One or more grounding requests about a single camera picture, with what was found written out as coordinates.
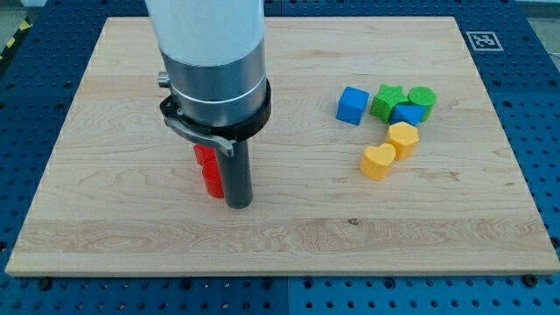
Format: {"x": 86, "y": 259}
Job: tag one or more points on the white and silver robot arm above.
{"x": 213, "y": 52}

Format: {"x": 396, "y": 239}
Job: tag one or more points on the yellow heart block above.
{"x": 377, "y": 160}

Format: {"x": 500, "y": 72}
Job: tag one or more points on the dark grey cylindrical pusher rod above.
{"x": 235, "y": 176}

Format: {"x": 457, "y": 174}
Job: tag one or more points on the black clamp with metal lever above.
{"x": 221, "y": 138}

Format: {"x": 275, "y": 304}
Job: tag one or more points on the red block lower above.
{"x": 212, "y": 178}

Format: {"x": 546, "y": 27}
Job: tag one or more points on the red block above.
{"x": 203, "y": 153}
{"x": 212, "y": 178}

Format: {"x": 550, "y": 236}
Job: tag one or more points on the red block upper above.
{"x": 203, "y": 153}

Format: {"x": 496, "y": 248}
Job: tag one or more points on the blue cube block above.
{"x": 351, "y": 105}

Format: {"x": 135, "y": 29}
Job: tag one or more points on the green star block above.
{"x": 385, "y": 100}

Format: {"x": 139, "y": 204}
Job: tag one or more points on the yellow hexagon block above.
{"x": 404, "y": 138}

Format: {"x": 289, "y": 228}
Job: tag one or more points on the blue triangle block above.
{"x": 410, "y": 114}

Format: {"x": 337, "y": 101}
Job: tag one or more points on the green cylinder block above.
{"x": 424, "y": 97}

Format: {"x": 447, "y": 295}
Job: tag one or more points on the light wooden board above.
{"x": 122, "y": 195}

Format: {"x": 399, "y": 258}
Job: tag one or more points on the white fiducial marker tag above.
{"x": 484, "y": 41}

